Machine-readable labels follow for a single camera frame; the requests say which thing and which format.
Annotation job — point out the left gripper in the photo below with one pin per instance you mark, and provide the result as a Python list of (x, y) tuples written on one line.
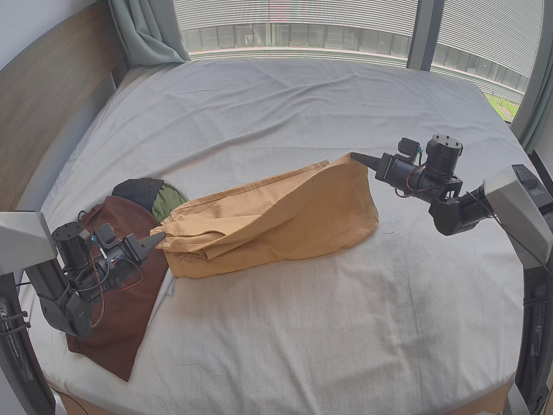
[(119, 255)]

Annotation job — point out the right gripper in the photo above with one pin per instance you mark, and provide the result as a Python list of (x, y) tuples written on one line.
[(397, 171)]

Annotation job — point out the mustard yellow shorts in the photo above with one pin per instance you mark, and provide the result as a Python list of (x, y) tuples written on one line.
[(281, 214)]

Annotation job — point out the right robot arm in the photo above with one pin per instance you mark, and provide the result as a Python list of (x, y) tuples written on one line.
[(514, 205)]

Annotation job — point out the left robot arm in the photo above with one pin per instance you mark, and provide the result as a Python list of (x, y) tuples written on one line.
[(47, 292)]

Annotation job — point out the white garment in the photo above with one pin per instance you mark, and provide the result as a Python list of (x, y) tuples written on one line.
[(166, 290)]

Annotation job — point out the black garment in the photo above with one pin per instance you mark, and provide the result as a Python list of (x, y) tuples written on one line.
[(138, 193)]

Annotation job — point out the olive green garment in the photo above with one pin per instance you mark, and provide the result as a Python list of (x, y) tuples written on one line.
[(166, 201)]

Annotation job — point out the brown shorts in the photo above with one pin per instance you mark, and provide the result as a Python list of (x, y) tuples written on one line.
[(116, 339)]

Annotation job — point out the bed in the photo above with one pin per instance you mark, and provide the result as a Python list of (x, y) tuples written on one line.
[(302, 115)]

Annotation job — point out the window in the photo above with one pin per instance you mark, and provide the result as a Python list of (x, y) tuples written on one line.
[(302, 11)]

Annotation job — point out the grey-green curtain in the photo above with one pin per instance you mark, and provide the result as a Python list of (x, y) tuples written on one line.
[(138, 28)]

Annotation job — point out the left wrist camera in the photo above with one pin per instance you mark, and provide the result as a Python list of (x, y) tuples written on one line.
[(104, 236)]

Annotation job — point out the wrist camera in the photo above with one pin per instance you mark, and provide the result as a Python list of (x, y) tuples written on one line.
[(408, 147), (104, 236)]

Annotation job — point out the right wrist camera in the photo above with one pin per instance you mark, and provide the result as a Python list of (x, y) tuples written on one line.
[(408, 147)]

